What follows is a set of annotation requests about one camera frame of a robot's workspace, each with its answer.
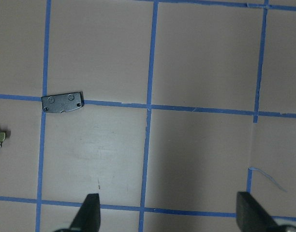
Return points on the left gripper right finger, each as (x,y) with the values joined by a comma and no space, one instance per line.
(250,215)

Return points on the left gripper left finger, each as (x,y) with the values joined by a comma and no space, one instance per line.
(88,218)

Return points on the black brake pad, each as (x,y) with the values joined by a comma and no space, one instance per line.
(60,103)

